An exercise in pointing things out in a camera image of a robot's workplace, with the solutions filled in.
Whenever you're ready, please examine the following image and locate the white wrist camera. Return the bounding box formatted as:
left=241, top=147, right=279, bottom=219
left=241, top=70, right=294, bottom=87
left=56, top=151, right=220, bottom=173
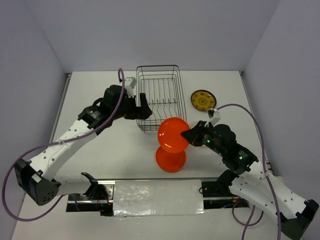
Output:
left=124, top=77, right=137, bottom=97
left=205, top=108, right=221, bottom=127

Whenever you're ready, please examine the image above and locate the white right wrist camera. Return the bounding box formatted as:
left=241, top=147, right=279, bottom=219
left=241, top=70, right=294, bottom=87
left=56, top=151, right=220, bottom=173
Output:
left=205, top=108, right=221, bottom=127

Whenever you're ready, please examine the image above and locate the grey wire dish rack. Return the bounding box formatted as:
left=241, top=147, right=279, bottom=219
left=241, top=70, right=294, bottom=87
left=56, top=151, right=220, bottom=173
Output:
left=136, top=64, right=187, bottom=133

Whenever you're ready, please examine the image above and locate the white plate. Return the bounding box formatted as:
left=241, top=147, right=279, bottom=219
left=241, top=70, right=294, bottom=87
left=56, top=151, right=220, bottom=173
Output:
left=189, top=120, right=206, bottom=147

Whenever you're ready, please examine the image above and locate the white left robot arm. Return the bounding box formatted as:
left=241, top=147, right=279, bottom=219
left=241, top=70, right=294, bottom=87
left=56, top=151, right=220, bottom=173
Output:
left=14, top=85, right=152, bottom=206

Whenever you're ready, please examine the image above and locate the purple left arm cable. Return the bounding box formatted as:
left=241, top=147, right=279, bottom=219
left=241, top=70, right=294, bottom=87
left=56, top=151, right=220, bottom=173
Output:
left=1, top=67, right=126, bottom=222

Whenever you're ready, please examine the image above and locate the aluminium table edge rail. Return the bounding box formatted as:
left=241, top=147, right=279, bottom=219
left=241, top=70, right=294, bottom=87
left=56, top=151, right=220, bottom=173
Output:
left=49, top=72, right=72, bottom=143

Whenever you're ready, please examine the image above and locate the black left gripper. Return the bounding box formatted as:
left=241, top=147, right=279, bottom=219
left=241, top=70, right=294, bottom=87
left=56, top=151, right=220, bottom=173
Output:
left=112, top=93, right=153, bottom=121

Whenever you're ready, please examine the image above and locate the orange plate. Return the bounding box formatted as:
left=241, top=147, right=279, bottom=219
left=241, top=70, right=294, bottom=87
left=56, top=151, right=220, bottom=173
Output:
left=155, top=146, right=187, bottom=173
left=157, top=117, right=190, bottom=154

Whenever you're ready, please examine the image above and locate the yellow patterned plate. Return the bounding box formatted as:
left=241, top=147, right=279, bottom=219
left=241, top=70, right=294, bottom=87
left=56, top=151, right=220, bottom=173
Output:
left=190, top=89, right=217, bottom=112

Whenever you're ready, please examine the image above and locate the silver foil tape sheet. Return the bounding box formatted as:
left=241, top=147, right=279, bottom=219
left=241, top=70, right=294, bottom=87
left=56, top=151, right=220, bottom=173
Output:
left=113, top=179, right=205, bottom=217

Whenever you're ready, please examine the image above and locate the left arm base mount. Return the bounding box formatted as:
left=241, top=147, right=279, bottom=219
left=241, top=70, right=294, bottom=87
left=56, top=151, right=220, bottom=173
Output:
left=66, top=172, right=115, bottom=217

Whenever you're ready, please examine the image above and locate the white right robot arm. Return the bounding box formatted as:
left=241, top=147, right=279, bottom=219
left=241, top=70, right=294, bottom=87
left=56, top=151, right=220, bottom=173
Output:
left=181, top=121, right=319, bottom=240

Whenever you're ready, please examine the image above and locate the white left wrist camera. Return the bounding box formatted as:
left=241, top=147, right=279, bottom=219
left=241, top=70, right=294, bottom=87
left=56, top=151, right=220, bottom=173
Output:
left=124, top=77, right=137, bottom=97

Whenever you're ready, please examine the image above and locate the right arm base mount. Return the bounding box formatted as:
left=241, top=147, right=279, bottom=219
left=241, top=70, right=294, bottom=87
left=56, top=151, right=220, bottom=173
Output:
left=198, top=180, right=249, bottom=210

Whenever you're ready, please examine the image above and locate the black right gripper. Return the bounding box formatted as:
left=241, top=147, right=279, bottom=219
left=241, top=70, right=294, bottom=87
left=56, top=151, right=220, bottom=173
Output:
left=180, top=120, right=225, bottom=156

